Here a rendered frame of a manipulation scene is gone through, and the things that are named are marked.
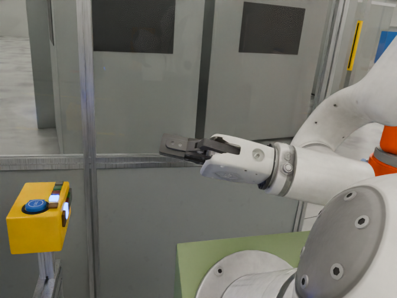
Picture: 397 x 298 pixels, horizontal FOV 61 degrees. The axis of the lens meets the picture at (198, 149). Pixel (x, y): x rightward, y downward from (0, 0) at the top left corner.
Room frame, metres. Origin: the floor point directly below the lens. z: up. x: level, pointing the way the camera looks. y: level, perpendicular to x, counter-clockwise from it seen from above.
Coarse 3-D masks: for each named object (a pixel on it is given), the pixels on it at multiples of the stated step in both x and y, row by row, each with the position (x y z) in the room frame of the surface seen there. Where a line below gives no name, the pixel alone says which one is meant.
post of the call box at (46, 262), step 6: (42, 252) 0.64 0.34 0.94; (48, 252) 0.65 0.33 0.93; (42, 258) 0.64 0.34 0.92; (48, 258) 0.65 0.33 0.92; (54, 258) 0.68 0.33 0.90; (42, 264) 0.64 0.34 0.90; (48, 264) 0.65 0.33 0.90; (54, 264) 0.67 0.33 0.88; (42, 270) 0.64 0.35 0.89; (48, 270) 0.65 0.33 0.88; (54, 270) 0.67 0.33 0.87; (42, 276) 0.64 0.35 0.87; (48, 276) 0.65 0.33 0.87
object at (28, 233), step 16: (32, 192) 0.68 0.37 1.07; (48, 192) 0.68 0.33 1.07; (64, 192) 0.69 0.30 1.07; (16, 208) 0.61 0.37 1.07; (16, 224) 0.57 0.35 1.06; (32, 224) 0.58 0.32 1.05; (48, 224) 0.59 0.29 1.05; (16, 240) 0.57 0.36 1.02; (32, 240) 0.58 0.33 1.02; (48, 240) 0.59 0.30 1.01
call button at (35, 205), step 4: (32, 200) 0.63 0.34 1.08; (36, 200) 0.63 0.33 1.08; (40, 200) 0.63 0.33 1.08; (44, 200) 0.63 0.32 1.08; (28, 204) 0.61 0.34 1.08; (32, 204) 0.61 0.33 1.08; (36, 204) 0.61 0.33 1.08; (40, 204) 0.61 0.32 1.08; (44, 204) 0.62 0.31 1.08; (28, 208) 0.60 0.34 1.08; (32, 208) 0.60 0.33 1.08; (36, 208) 0.60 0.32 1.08; (40, 208) 0.60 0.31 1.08; (44, 208) 0.61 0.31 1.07
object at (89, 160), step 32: (320, 96) 1.27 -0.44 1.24; (0, 160) 1.00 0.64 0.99; (32, 160) 1.03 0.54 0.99; (64, 160) 1.05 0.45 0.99; (96, 160) 1.08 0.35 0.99; (128, 160) 1.10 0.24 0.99; (160, 160) 1.13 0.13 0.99; (96, 192) 1.07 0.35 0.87; (96, 224) 1.07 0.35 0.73; (96, 256) 1.07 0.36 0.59; (96, 288) 1.07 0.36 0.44
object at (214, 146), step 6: (204, 138) 0.46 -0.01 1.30; (198, 144) 0.47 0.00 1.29; (204, 144) 0.46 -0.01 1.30; (210, 144) 0.46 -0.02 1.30; (216, 144) 0.46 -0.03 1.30; (222, 144) 0.47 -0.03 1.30; (216, 150) 0.46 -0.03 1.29; (222, 150) 0.46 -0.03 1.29; (228, 150) 0.47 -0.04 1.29; (234, 150) 0.47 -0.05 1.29
